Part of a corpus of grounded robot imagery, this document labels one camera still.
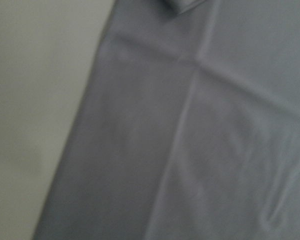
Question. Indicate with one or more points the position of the brown t-shirt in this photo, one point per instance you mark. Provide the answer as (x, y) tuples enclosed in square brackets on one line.
[(189, 128)]

